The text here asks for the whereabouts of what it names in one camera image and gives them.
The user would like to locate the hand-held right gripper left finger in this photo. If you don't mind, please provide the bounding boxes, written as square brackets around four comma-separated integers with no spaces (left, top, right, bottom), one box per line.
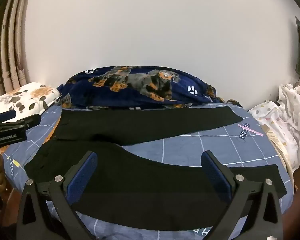
[16,151,98,240]

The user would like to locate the blue grid bedsheet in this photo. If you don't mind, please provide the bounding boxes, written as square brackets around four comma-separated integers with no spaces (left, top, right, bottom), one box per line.
[0,102,294,240]

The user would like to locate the white patterned quilt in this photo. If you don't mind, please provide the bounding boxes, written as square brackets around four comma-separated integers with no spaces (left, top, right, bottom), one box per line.
[247,84,300,173]

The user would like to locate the black pants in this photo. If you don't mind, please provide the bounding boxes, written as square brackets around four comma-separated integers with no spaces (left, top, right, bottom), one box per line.
[24,106,287,230]

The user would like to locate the white floral pillow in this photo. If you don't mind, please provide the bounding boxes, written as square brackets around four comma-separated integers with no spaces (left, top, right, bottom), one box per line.
[0,81,62,124]

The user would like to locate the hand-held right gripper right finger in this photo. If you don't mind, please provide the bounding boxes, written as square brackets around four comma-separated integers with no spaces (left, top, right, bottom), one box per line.
[201,150,284,240]

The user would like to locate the brown wooden bed frame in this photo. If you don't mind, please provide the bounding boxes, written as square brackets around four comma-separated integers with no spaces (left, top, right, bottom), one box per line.
[0,185,23,230]

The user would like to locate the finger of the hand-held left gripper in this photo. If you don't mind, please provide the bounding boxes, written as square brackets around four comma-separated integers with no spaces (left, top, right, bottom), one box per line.
[0,114,41,132]
[0,110,17,123]

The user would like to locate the navy dog print blanket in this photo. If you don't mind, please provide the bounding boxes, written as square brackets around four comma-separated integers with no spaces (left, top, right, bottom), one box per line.
[56,66,242,110]

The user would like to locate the beige patterned curtain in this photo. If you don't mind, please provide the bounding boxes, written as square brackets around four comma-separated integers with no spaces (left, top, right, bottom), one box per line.
[0,0,35,103]

